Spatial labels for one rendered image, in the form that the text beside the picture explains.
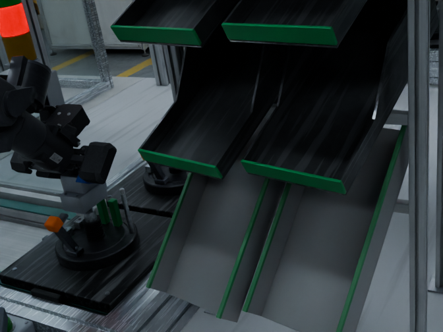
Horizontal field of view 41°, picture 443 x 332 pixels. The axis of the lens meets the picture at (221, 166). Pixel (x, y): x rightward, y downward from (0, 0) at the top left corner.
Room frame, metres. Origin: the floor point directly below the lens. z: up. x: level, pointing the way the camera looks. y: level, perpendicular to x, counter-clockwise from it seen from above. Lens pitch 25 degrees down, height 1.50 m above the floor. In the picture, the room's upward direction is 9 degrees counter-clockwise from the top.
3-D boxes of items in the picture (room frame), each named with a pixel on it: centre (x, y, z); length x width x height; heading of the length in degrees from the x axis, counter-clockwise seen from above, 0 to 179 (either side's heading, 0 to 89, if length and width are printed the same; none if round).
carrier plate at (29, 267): (0.88, 0.23, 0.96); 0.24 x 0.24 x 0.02; 57
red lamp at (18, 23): (1.09, 0.33, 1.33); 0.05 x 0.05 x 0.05
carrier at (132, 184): (1.10, 0.09, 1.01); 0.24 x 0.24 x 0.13; 57
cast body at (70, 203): (0.89, 0.22, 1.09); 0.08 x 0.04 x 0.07; 148
